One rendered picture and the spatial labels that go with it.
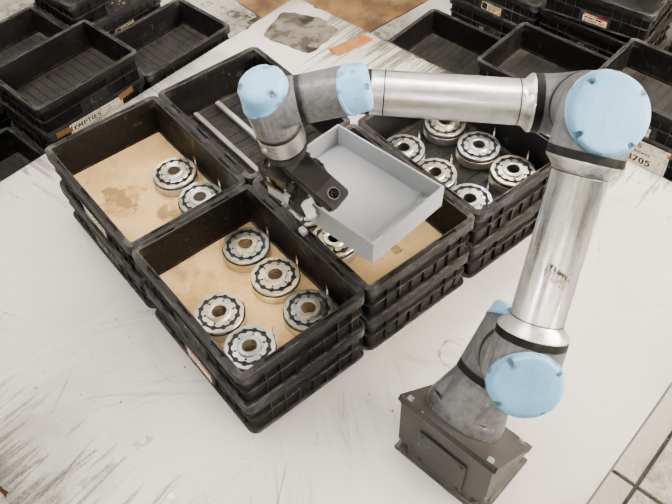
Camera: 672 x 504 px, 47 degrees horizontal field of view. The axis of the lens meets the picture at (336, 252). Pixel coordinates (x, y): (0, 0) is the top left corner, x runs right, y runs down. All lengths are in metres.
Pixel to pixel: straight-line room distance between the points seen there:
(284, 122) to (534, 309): 0.47
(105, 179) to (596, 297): 1.17
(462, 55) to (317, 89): 2.04
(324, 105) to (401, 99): 0.17
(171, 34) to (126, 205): 1.41
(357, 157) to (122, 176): 0.62
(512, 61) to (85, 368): 1.90
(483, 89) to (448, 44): 1.94
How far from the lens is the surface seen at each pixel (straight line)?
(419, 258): 1.53
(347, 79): 1.14
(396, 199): 1.48
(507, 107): 1.28
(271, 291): 1.58
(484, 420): 1.40
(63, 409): 1.72
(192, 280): 1.66
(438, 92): 1.26
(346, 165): 1.55
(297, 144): 1.22
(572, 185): 1.17
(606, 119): 1.14
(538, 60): 2.98
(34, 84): 2.88
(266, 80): 1.14
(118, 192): 1.88
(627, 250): 1.94
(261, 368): 1.40
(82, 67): 2.89
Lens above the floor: 2.12
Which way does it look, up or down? 50 degrees down
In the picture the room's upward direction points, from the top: 3 degrees counter-clockwise
